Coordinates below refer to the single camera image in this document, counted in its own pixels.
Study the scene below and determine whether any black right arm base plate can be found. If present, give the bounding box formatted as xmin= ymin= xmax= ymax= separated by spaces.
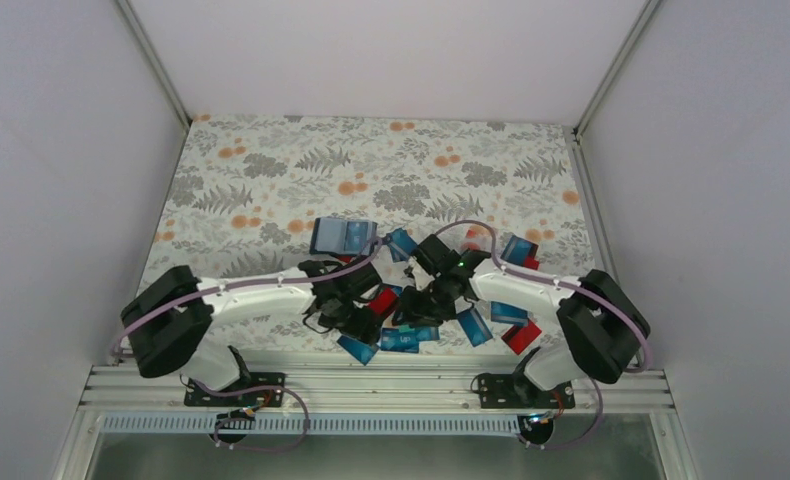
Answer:
xmin=470 ymin=373 xmax=576 ymax=410

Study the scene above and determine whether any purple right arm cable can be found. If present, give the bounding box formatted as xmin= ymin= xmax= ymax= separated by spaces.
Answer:
xmin=432 ymin=219 xmax=655 ymax=452

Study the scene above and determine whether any aluminium rail frame front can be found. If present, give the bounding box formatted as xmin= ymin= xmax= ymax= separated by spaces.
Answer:
xmin=76 ymin=347 xmax=676 ymax=415

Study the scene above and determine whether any blue striped card pile centre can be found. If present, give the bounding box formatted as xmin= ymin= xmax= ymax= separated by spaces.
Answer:
xmin=415 ymin=326 xmax=441 ymax=342

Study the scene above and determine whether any red card centre pile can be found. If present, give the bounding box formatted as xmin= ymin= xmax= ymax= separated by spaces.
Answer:
xmin=368 ymin=285 xmax=402 ymax=319

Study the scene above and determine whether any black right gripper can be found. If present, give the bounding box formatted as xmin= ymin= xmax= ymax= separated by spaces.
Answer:
xmin=392 ymin=275 xmax=454 ymax=329

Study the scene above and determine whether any blue card with silver stripe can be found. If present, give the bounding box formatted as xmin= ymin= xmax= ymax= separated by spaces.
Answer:
xmin=384 ymin=228 xmax=417 ymax=263

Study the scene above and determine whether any blue denim card holder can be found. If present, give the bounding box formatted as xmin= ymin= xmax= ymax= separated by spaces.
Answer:
xmin=309 ymin=217 xmax=378 ymax=256

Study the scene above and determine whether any red card lower right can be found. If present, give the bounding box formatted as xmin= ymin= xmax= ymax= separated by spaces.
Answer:
xmin=502 ymin=320 xmax=542 ymax=355

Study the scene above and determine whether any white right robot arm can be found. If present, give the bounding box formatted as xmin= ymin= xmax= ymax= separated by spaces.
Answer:
xmin=400 ymin=235 xmax=650 ymax=407

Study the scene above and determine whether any blue logo card front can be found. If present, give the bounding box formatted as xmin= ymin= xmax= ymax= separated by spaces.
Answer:
xmin=379 ymin=328 xmax=420 ymax=354

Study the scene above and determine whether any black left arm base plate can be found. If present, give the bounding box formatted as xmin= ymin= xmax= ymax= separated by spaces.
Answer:
xmin=183 ymin=372 xmax=286 ymax=408

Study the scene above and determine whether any floral patterned table mat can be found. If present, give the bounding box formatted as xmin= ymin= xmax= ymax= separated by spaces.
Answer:
xmin=120 ymin=113 xmax=625 ymax=359

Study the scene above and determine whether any grey slotted cable duct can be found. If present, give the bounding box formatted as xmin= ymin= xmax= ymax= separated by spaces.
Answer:
xmin=100 ymin=412 xmax=542 ymax=437

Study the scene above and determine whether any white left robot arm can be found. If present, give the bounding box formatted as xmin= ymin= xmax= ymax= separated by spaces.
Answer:
xmin=120 ymin=259 xmax=383 ymax=405

